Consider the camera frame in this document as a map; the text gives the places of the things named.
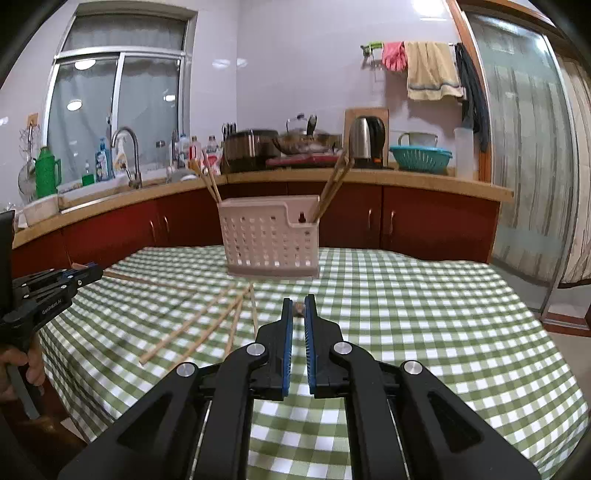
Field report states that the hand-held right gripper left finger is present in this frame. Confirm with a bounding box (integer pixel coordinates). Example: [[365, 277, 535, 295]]
[[58, 298, 295, 480]]

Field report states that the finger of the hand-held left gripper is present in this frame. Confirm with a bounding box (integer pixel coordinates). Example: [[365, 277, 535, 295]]
[[18, 272, 105, 305], [13, 262, 103, 289]]

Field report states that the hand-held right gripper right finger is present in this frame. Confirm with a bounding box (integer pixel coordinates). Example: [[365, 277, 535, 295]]
[[304, 294, 541, 480]]

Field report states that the tan wooden chopstick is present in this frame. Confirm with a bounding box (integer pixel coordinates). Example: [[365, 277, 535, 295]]
[[310, 148, 348, 221], [71, 263, 208, 294], [316, 157, 355, 217], [188, 159, 220, 204], [201, 148, 223, 203]]

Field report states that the pile of wooden chopsticks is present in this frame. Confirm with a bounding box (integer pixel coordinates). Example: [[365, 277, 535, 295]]
[[139, 282, 259, 365]]

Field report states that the pink perforated utensil holder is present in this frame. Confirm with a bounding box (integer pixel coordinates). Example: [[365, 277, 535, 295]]
[[217, 195, 321, 278]]

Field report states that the person's left hand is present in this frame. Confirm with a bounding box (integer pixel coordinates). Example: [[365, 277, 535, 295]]
[[0, 344, 47, 391]]

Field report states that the white lidded pot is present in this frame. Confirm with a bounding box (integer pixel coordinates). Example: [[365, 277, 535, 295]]
[[21, 196, 61, 227]]

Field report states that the green thermos jug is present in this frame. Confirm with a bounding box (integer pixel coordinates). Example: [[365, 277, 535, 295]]
[[34, 147, 62, 198]]

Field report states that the hanging metal strainer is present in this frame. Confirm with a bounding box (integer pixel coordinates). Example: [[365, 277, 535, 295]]
[[17, 113, 40, 204]]

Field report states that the green checked tablecloth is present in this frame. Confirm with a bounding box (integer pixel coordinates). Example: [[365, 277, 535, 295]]
[[39, 244, 589, 480]]

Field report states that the blue dish soap bottle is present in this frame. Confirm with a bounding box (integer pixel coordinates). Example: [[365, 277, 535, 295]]
[[95, 137, 112, 182]]

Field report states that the tall steel faucet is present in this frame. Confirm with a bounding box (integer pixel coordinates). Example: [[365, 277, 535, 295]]
[[111, 127, 143, 190]]

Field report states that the white spray bottle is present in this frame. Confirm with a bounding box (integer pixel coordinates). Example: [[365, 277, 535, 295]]
[[113, 136, 130, 175]]

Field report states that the sliding window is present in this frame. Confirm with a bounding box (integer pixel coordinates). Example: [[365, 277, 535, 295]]
[[44, 0, 199, 185]]

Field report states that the tan kitchen countertop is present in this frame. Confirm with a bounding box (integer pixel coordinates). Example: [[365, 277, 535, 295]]
[[11, 166, 514, 250]]

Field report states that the red induction cooker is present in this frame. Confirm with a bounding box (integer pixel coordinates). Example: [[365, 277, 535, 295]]
[[265, 153, 345, 168]]

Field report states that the dark rice cooker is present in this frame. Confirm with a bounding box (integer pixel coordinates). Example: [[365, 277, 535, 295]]
[[221, 129, 280, 175]]

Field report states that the steel wok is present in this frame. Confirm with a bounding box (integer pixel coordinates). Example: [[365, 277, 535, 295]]
[[271, 131, 342, 155]]

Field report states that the steel electric kettle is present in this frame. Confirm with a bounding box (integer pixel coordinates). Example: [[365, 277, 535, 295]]
[[347, 115, 387, 169]]

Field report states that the teal plastic colander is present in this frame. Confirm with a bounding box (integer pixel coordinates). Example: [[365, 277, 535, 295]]
[[389, 146, 454, 175]]

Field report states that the steel wok lid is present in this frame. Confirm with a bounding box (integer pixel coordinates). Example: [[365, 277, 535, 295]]
[[285, 113, 319, 137]]

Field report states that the wooden cutting board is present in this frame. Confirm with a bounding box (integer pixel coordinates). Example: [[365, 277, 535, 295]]
[[344, 107, 389, 151]]

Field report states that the translucent plastic container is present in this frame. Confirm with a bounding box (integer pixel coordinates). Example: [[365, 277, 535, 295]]
[[453, 127, 476, 181]]

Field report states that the frosted glass sliding door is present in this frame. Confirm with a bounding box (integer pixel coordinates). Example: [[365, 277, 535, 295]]
[[466, 11, 578, 315]]

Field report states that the dark hanging cloth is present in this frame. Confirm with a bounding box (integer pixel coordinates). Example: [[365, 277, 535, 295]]
[[455, 43, 491, 153]]

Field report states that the beige striped towel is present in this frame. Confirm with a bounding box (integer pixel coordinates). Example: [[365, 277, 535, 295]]
[[405, 41, 464, 101]]

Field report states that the pink rubber glove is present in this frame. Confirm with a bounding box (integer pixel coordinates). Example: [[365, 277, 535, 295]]
[[381, 41, 409, 72]]

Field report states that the white mug green handle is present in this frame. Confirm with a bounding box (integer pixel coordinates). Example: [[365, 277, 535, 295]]
[[397, 131, 439, 149]]

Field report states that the metal towel rail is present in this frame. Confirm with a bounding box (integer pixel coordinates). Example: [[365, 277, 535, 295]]
[[360, 41, 462, 58]]

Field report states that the wooden door frame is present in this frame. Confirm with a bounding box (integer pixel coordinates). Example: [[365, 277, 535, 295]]
[[445, 0, 591, 335]]

